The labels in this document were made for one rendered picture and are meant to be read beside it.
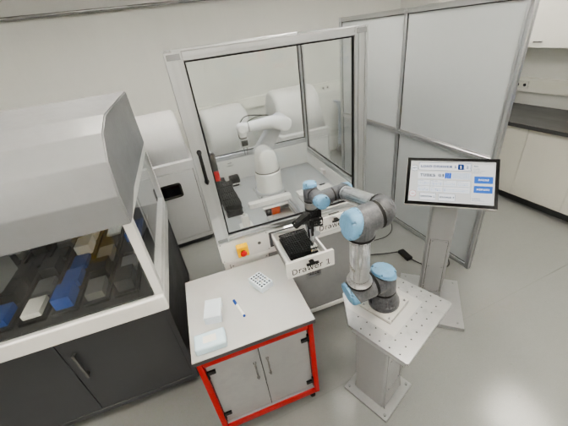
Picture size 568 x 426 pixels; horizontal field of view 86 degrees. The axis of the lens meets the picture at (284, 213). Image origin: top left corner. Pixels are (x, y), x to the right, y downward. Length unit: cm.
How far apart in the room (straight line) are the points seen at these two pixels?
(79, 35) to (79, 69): 38
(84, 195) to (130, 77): 335
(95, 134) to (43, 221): 41
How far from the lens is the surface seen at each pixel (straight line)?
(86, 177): 150
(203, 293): 190
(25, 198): 158
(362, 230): 116
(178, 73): 158
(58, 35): 478
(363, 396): 227
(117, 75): 473
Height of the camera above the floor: 202
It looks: 31 degrees down
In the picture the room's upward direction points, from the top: 8 degrees counter-clockwise
